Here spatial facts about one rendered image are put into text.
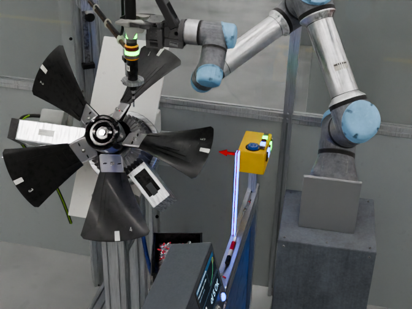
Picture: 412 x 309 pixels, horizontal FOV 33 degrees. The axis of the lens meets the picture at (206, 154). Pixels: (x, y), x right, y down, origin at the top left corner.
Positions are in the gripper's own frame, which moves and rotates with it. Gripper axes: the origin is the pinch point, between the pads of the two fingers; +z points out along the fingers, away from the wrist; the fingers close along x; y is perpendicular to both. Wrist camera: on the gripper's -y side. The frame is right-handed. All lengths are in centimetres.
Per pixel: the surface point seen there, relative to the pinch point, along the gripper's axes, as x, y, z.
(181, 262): -65, 36, -37
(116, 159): -3.7, 48.0, 2.8
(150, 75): 11.5, 23.1, -5.0
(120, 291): 9, 118, 9
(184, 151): -3.6, 41.4, -20.7
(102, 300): 38, 152, 30
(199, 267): -68, 34, -42
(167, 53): 18.1, 17.4, -8.8
